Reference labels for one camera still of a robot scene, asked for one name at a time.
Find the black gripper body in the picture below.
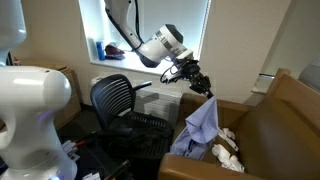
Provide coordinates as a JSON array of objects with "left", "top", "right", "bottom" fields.
[{"left": 178, "top": 58, "right": 212, "bottom": 92}]

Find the light blue shirt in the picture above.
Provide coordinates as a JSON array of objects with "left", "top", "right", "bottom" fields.
[{"left": 169, "top": 96, "right": 220, "bottom": 161}]

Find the brown leather couch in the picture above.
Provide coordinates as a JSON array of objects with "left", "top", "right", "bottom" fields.
[{"left": 158, "top": 68, "right": 320, "bottom": 180}]

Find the long crumpled white cloth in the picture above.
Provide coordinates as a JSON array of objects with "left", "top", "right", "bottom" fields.
[{"left": 217, "top": 127, "right": 240, "bottom": 152}]

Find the white window blind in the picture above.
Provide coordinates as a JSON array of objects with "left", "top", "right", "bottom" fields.
[{"left": 106, "top": 0, "right": 212, "bottom": 63}]

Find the silver metal bar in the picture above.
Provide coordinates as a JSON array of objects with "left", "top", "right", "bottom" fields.
[{"left": 258, "top": 73, "right": 277, "bottom": 80}]

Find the bunched white cloth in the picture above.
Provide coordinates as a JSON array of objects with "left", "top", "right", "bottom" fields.
[{"left": 211, "top": 143, "right": 246, "bottom": 174}]

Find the white window sill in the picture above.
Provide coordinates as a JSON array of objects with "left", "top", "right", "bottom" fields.
[{"left": 89, "top": 49, "right": 198, "bottom": 82}]

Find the black mesh office chair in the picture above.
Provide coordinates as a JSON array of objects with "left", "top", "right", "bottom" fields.
[{"left": 89, "top": 73, "right": 174, "bottom": 162}]

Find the blue water bottle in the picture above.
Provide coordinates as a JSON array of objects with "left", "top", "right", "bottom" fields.
[{"left": 95, "top": 40, "right": 107, "bottom": 62}]

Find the grey striped fabric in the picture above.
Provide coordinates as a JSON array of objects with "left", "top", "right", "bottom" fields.
[{"left": 298, "top": 54, "right": 320, "bottom": 93}]

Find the white paper tag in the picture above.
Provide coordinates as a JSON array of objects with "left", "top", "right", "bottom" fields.
[{"left": 82, "top": 172, "right": 101, "bottom": 180}]

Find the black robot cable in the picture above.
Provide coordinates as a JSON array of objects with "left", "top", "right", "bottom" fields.
[{"left": 104, "top": 0, "right": 182, "bottom": 85}]

